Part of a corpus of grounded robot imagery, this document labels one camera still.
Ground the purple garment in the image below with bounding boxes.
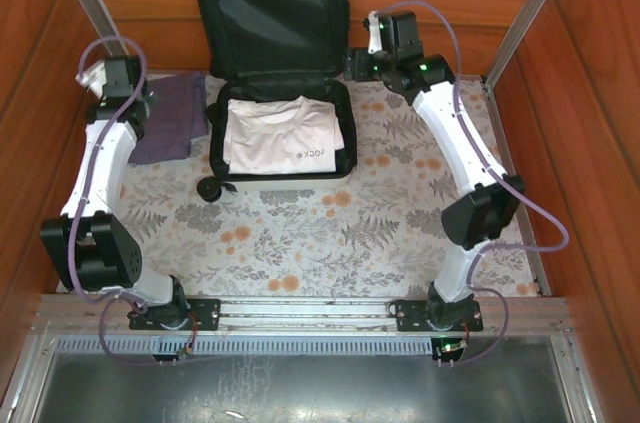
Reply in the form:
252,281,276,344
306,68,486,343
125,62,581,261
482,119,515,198
128,71,209,167

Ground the white suitcase with black lining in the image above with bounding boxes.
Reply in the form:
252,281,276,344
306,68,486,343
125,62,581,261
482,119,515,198
187,0,359,203

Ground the white XDOF T-shirt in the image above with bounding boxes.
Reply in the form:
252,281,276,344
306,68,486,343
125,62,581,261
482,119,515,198
223,96,345,176

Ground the floral tablecloth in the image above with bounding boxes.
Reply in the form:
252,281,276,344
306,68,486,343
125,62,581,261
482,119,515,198
57,73,551,295

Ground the grey metal sheet panel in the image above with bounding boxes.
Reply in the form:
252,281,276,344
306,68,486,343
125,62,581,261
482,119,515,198
34,337,576,423

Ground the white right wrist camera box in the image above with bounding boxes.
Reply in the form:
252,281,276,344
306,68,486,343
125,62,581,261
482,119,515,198
366,12,385,55

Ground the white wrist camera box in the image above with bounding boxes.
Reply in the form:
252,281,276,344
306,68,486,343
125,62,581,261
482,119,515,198
74,66,109,94
366,12,385,55

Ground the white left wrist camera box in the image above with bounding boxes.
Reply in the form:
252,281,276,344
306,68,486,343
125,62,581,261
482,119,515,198
74,66,109,94

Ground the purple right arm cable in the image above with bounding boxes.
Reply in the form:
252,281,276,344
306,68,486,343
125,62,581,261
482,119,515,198
372,0,571,369

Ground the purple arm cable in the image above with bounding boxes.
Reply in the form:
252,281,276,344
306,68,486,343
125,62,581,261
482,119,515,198
372,0,571,369
67,37,196,369

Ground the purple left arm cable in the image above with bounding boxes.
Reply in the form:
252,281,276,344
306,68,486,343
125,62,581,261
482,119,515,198
67,37,196,369

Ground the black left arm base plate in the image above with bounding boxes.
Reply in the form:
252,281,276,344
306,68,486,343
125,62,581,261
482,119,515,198
128,297,221,332

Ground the aluminium mounting rail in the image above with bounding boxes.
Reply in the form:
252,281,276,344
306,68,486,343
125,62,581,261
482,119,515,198
29,294,574,339

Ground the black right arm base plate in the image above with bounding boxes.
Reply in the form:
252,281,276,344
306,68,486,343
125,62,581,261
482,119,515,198
394,297,485,333

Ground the grey slotted cable duct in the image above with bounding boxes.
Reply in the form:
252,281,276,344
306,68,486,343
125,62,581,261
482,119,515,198
52,335,434,357

